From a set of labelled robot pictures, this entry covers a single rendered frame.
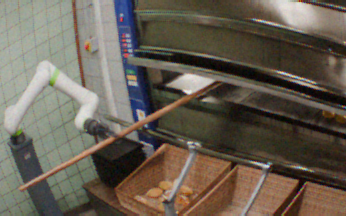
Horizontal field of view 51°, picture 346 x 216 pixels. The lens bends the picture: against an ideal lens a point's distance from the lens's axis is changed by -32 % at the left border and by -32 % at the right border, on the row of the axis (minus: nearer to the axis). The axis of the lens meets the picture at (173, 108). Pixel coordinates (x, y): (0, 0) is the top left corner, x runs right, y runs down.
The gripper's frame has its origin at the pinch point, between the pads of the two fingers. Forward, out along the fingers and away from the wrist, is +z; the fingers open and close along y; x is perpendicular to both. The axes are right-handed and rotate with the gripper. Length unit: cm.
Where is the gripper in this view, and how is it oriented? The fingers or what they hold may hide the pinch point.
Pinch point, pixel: (114, 137)
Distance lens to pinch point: 250.1
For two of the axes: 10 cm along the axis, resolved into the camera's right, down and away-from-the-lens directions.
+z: 6.7, 1.8, -7.2
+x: -7.2, 3.9, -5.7
